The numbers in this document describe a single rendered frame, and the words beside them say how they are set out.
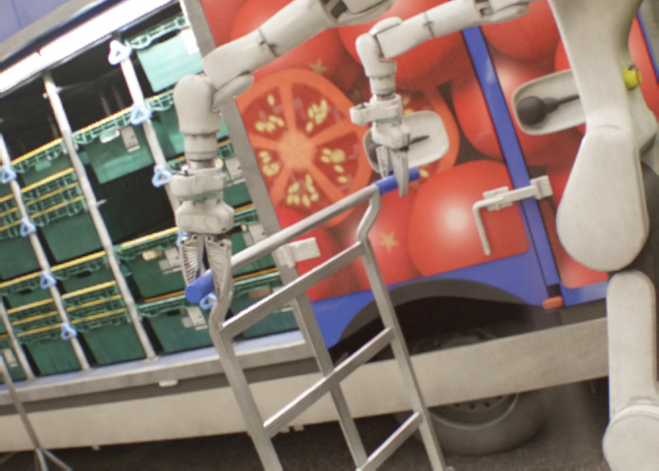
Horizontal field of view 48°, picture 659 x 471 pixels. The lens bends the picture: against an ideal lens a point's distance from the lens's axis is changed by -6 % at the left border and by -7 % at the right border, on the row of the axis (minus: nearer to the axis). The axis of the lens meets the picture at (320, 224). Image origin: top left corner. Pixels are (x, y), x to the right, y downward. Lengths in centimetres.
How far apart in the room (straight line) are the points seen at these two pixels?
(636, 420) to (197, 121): 92
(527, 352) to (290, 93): 120
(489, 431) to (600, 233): 186
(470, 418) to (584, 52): 207
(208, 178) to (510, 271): 147
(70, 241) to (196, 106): 246
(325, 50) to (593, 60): 153
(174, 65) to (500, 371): 172
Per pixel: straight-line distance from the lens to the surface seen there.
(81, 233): 369
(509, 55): 248
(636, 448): 145
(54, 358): 415
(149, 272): 350
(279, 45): 133
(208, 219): 140
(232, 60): 134
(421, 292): 274
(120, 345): 379
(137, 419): 369
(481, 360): 279
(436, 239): 266
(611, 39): 127
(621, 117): 127
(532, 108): 246
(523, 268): 263
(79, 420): 397
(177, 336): 354
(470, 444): 309
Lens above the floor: 144
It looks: 8 degrees down
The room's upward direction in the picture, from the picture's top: 20 degrees counter-clockwise
